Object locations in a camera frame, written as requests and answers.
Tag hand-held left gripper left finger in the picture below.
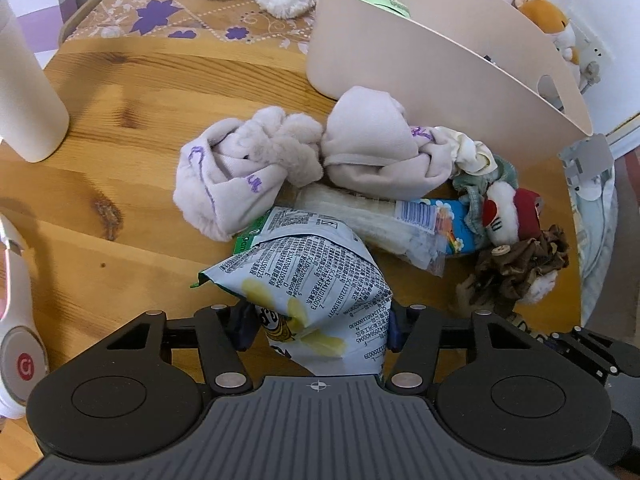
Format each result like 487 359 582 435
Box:
106 302 256 395

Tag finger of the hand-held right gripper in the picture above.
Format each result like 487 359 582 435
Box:
545 326 626 386

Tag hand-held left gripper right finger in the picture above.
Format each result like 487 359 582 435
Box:
387 304 538 394

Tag white green snack bag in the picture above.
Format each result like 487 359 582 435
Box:
189 222 393 378

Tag lavender fuzzy sock bundle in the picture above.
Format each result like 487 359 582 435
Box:
172 108 325 242

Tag white cat plush red bow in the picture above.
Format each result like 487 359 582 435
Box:
482 180 546 248

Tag beige sock bundle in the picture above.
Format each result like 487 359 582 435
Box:
320 85 458 201

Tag beige plastic storage bin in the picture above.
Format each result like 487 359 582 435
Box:
306 0 593 148

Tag wooden desktop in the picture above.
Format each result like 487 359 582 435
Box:
0 37 588 391

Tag brown ruffled scrunchie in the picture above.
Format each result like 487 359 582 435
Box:
450 225 571 318

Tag light blue cloth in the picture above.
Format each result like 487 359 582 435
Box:
557 132 621 321

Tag green edged snack packet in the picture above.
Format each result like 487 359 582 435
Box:
232 206 358 256

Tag clear wafer packet blue end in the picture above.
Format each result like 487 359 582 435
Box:
295 183 481 277

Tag green checkered scrunchie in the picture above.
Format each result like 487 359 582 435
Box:
452 157 518 238

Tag cream fabric scrunchie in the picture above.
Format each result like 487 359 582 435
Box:
432 126 498 176

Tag white headphones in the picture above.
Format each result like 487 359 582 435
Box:
0 212 51 420

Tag grey power plug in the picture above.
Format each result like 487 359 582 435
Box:
580 60 601 93

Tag brown floral patterned box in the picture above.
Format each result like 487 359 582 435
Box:
59 0 321 56

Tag white thermos bottle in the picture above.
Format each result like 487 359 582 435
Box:
0 0 70 163

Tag orange white hamster plush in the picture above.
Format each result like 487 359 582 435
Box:
511 0 583 86

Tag purple white cloth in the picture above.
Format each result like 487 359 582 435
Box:
15 0 76 68

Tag white door frame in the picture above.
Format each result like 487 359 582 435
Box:
605 110 640 158

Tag white wall socket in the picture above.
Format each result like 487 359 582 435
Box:
570 20 613 81

